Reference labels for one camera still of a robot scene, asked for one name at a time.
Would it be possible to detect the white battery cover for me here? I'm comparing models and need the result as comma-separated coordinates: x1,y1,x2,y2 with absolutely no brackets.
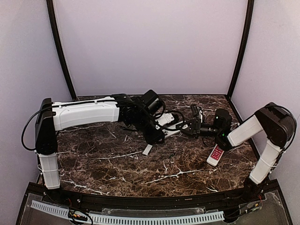
142,144,152,156

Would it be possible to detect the white air conditioner remote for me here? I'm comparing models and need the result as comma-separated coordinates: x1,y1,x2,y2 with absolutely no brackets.
162,122,181,138

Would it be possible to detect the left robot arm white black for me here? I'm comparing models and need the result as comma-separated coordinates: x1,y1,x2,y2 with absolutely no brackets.
32,90,165,189

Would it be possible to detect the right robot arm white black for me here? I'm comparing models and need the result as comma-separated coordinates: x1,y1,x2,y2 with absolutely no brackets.
176,102,297,201

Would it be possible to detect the red white remote control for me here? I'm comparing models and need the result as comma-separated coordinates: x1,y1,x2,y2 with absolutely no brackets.
206,144,224,166

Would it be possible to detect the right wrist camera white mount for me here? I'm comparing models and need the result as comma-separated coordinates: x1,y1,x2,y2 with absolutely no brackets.
190,104,203,122

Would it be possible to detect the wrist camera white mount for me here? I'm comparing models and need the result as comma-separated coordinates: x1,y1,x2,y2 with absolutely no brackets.
190,104,203,122
156,113,179,126

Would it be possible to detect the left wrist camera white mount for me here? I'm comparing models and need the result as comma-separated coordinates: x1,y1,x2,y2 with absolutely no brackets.
156,113,179,126

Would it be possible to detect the white slotted cable duct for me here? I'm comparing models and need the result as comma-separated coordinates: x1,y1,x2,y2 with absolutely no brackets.
30,200,225,225

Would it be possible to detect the black front rail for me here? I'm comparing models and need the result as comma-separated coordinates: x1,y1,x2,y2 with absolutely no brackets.
60,189,244,210

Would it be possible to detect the right black frame post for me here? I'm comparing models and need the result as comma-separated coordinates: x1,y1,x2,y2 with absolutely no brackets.
227,0,255,99

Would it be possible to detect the black frame post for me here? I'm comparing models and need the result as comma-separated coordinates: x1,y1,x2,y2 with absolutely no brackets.
46,0,77,101
227,0,255,99

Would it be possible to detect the left black frame post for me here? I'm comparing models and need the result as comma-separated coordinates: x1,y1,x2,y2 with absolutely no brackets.
46,0,77,101

